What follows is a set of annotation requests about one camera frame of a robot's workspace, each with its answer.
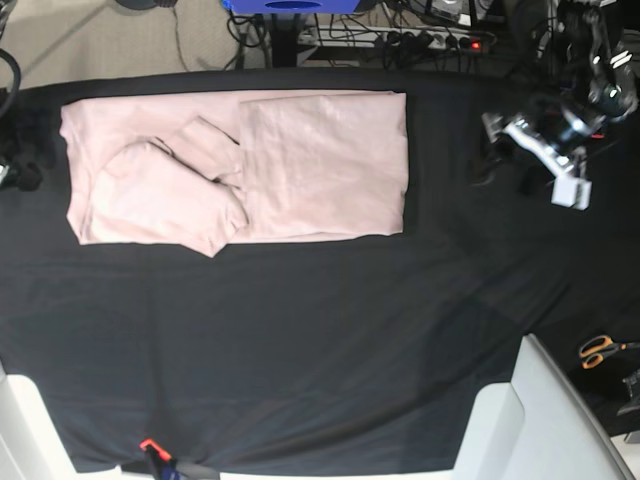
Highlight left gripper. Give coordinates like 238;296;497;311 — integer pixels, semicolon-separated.
482;107;600;210

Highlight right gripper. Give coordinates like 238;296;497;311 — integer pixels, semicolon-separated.
1;114;56;192

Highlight pale pink T-shirt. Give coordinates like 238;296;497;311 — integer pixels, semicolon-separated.
60;90;409;257

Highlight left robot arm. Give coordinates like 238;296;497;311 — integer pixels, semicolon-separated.
470;1;639;210

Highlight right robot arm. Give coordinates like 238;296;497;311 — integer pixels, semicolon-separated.
1;50;55;192

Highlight white power strip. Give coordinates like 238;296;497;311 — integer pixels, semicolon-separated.
298;24;497;53

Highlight black table cloth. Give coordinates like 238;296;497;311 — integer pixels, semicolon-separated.
1;69;639;475

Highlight blue plastic bin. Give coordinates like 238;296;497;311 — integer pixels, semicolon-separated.
222;0;360;15

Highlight black table stand pole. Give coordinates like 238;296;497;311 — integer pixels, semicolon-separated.
267;14;302;68

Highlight orange handled scissors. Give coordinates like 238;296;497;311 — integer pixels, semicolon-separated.
578;335;639;370

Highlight white table frame right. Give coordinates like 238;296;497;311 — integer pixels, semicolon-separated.
452;334;634;480

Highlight white table frame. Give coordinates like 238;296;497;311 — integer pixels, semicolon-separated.
452;334;634;480
0;364;124;480

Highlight white table frame left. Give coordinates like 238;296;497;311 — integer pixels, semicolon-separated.
0;364;124;480

